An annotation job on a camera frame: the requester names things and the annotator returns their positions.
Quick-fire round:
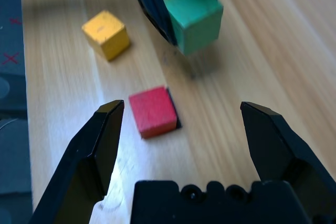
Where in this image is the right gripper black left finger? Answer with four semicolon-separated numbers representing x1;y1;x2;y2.
28;100;125;224

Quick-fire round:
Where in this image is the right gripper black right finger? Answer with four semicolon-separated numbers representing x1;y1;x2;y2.
240;101;336;224

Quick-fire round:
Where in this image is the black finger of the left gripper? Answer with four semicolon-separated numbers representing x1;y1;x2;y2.
125;0;179;47

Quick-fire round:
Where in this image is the green wooden block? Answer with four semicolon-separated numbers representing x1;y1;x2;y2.
162;0;224;56

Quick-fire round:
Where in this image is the yellow wooden block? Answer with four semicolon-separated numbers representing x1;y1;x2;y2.
81;9;131;61

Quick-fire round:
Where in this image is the red wooden block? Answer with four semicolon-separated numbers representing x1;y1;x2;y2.
128;86;178;140

